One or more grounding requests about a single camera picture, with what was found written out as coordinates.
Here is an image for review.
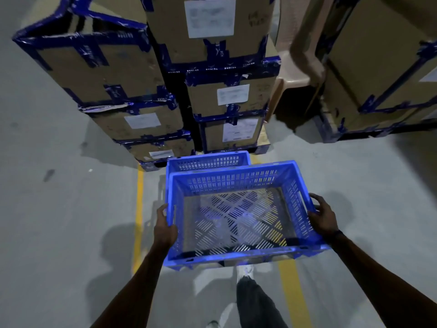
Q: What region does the large cardboard box blue tape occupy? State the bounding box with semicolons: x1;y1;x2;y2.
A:
12;0;165;108

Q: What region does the small cardboard box blue tape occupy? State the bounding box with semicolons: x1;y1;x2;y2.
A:
121;132;196;172

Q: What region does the person's left hand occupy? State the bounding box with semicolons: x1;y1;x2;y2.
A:
153;204;179;252

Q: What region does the cardboard box small white label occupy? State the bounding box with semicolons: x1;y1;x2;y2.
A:
184;58;282;117

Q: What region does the wide cardboard box blue tape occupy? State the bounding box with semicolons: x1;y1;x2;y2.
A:
313;61;437;144

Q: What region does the black pallet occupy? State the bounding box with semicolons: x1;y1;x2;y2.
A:
336;120;437;142

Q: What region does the blue perforated plastic crate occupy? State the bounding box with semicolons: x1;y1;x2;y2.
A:
163;160;331;271
166;150;252;175

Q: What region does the person's dark trouser leg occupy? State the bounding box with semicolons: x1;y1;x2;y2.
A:
236;276;289;328

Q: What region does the cardboard box torn blue tape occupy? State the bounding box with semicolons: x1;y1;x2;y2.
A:
79;98;185;143

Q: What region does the person's right hand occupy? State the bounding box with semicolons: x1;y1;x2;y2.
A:
307;193;340;237

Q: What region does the cardboard box large white label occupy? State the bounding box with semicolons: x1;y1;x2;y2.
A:
140;0;278;71

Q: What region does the tall cardboard box blue tape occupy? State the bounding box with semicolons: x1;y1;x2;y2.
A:
315;0;437;114

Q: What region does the person's right forearm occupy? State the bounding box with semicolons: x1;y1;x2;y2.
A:
328;231;437;328

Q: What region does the wooden pallet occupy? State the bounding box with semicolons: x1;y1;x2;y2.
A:
249;124;272;155

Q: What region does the cardboard box printed white label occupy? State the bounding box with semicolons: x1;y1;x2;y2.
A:
194;111;269;153

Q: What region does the beige plastic chair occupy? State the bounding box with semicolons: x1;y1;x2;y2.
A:
266;0;333;122

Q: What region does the person's left forearm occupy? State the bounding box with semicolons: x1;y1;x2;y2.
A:
90;243;172;328

